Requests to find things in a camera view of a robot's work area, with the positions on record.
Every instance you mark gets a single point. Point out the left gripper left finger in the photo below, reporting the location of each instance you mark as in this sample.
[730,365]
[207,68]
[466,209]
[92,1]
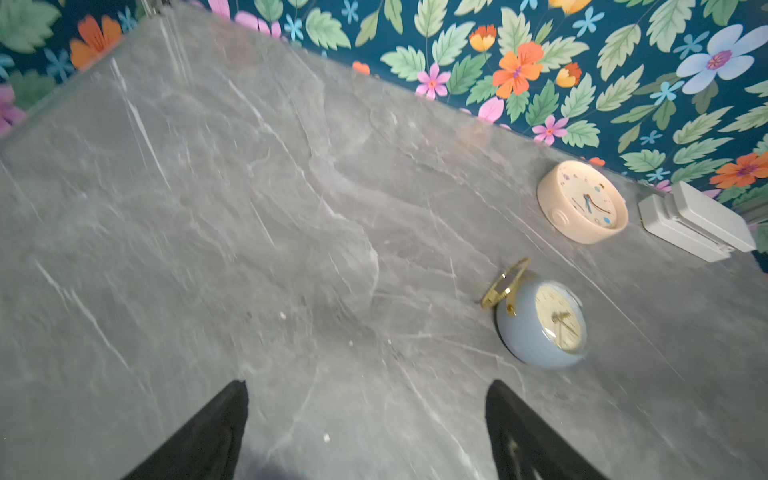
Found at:
[205,447]

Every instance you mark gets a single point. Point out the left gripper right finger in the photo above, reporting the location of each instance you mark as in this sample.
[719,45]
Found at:
[524,446]

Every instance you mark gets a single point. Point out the blue alarm clock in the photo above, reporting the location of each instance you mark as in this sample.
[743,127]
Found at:
[541,322]

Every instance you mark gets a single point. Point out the peach round clock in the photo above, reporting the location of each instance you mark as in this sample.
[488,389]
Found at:
[581,203]

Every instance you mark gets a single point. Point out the white rectangular box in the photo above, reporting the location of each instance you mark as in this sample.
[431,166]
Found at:
[692,221]

